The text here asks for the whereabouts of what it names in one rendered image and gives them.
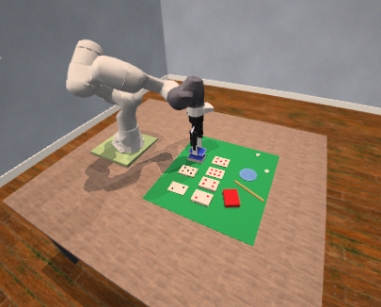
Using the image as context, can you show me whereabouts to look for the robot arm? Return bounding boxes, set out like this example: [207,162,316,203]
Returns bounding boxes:
[66,40,214,154]

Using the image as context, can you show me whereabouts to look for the green felt table cloth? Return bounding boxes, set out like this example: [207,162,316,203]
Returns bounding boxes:
[142,137,279,246]

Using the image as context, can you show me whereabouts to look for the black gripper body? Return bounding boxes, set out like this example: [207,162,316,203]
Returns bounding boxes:
[189,115,204,132]

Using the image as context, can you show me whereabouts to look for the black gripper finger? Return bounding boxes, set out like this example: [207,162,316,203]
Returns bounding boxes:
[198,122,203,148]
[189,126,199,155]

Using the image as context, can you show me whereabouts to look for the red card stack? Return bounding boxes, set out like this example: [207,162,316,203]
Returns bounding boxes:
[223,189,240,207]

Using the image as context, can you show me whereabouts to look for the cream playing card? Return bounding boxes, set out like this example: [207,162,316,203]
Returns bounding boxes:
[167,182,188,195]
[212,156,230,167]
[191,189,213,205]
[178,165,198,177]
[205,167,225,179]
[198,176,219,190]

